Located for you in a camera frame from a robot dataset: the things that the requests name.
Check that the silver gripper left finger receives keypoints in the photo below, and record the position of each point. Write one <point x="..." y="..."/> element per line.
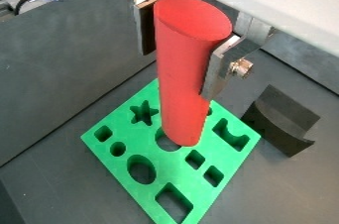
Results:
<point x="144" y="16"/>

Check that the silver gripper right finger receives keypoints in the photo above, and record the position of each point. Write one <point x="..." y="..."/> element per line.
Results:
<point x="228" y="62"/>

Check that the red oval cylinder peg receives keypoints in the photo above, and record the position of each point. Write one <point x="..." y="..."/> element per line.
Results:
<point x="190" y="27"/>

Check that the black curved foam block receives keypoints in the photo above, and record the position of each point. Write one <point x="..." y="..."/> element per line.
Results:
<point x="282" y="120"/>

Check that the green shape sorter board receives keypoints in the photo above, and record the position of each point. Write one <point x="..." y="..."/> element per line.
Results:
<point x="177" y="183"/>

